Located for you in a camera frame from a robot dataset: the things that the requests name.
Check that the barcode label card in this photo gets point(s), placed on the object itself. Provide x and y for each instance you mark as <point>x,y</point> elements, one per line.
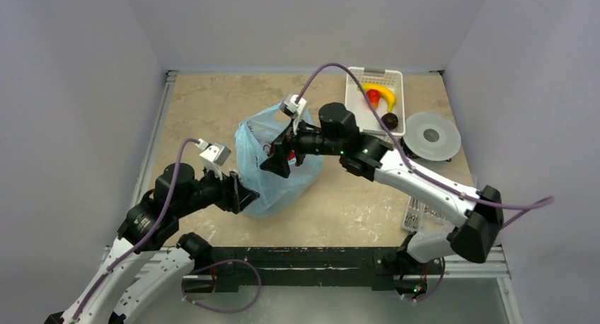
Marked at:
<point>413,215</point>

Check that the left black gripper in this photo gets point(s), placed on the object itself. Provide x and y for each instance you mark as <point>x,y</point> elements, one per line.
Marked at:
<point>235,195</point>

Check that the clear plastic bag of parts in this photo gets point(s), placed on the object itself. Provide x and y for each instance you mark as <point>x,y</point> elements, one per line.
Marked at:
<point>452,205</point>

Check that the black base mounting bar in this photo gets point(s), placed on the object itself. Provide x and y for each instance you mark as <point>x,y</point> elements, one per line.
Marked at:
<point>376,268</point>

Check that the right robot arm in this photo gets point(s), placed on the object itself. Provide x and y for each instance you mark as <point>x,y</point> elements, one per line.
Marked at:
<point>473,223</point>

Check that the red fake pear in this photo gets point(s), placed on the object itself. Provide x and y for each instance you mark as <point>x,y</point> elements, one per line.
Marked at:
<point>374,97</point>

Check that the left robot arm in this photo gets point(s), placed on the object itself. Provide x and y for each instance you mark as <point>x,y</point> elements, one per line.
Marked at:
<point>185,258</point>

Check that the dark purple fake plum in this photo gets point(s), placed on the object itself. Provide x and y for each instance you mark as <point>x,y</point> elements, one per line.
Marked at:
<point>390,120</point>

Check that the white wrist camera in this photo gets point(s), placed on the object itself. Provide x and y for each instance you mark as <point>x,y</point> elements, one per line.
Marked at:
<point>294,107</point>
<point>213,157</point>

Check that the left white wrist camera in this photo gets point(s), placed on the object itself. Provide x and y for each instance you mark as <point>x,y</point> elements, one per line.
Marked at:
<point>213,157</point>

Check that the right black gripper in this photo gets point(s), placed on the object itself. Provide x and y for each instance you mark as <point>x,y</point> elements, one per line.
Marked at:
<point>291,143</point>

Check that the round white scale disc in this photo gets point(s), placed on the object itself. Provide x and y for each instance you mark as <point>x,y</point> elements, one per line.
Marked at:
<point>432,137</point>

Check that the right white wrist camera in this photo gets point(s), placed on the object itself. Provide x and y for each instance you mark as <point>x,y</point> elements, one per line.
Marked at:
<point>294,107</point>

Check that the aluminium frame rail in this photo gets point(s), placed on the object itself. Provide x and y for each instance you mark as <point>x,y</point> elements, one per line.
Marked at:
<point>154,125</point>

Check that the blue printed plastic bag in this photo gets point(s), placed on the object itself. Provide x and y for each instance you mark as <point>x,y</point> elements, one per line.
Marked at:
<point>252,143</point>

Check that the yellow fake banana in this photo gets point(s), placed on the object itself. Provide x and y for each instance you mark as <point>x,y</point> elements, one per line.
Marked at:
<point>386,94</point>

